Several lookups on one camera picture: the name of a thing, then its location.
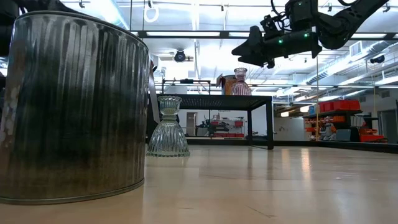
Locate workbench with red bins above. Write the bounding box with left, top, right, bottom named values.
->
left=195, top=112, right=246, bottom=139

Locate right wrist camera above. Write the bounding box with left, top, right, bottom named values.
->
left=260, top=14, right=282, bottom=35

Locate white cable loop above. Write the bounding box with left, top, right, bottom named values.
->
left=144, top=6, right=160, bottom=24

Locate thin vertical pole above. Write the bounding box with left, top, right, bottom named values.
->
left=315, top=55, right=320, bottom=141

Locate tin can with orange tags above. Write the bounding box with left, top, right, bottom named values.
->
left=216, top=73, right=238, bottom=96

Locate grey door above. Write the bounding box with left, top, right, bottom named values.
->
left=185, top=111, right=198, bottom=137

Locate black metal table frame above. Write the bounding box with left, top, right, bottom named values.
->
left=186, top=137, right=398, bottom=154

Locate black ceiling camera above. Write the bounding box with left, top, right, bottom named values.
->
left=369, top=54, right=386, bottom=65

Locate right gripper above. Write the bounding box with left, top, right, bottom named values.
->
left=231, top=26, right=323, bottom=69

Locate clear glass candle holder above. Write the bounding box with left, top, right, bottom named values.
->
left=146, top=95, right=191, bottom=158

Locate black mesh metal shelf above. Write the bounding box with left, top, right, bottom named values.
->
left=146, top=93, right=275, bottom=151

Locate black round lamp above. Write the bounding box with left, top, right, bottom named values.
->
left=174, top=49, right=187, bottom=63

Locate pink glass candle holder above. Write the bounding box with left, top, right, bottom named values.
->
left=230, top=67, right=252, bottom=96

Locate black overhead frame beam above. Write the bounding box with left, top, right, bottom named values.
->
left=130, top=30, right=398, bottom=40

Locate shelf with red bins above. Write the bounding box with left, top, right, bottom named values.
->
left=303, top=98, right=388, bottom=144

